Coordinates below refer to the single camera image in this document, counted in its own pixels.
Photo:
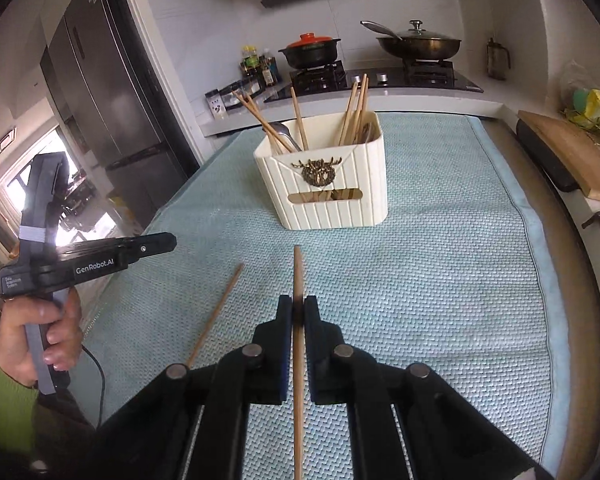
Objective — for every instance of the dark grey refrigerator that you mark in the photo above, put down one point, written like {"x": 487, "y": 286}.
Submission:
{"x": 110, "y": 85}

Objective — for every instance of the person's left forearm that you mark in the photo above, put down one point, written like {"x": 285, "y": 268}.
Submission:
{"x": 5, "y": 410}

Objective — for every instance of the black gas stove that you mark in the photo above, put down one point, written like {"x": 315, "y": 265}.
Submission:
{"x": 370, "y": 85}

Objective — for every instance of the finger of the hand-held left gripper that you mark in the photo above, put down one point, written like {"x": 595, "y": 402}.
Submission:
{"x": 145, "y": 248}

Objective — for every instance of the black pot with red lid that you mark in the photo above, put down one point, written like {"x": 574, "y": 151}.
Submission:
{"x": 310, "y": 52}

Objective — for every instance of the tan wooden chopstick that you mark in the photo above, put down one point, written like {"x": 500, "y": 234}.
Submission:
{"x": 297, "y": 270}
{"x": 217, "y": 310}

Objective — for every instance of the glass french press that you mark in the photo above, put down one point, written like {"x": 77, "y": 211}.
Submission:
{"x": 497, "y": 60}

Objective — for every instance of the cream ribbed utensil holder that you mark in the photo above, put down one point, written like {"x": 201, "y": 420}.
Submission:
{"x": 370, "y": 185}

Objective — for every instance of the white label jar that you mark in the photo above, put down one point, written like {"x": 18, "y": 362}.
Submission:
{"x": 217, "y": 106}

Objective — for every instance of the yellow cloth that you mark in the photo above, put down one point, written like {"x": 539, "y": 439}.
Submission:
{"x": 597, "y": 105}

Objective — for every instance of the metal spoon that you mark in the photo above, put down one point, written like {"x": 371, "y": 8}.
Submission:
{"x": 280, "y": 131}

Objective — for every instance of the dark sauce bottle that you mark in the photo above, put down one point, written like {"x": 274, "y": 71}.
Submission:
{"x": 269, "y": 75}

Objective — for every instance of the wooden cutting board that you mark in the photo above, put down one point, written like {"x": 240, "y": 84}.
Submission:
{"x": 575, "y": 155}

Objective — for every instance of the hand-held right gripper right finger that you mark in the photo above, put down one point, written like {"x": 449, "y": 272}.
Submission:
{"x": 312, "y": 355}

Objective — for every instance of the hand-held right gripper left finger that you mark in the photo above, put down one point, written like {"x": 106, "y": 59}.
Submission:
{"x": 285, "y": 355}

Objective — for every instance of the wok with glass lid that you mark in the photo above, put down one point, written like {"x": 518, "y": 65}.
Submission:
{"x": 420, "y": 45}

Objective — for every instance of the bunch of chopsticks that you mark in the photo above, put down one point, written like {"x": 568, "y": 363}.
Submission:
{"x": 299, "y": 120}

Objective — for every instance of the person's left hand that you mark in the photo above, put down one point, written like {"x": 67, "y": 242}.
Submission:
{"x": 15, "y": 345}

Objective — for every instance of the light blue woven mat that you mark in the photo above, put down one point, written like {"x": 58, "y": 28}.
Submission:
{"x": 430, "y": 285}

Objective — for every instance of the cooking oil bottle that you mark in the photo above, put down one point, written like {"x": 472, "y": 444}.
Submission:
{"x": 250, "y": 62}

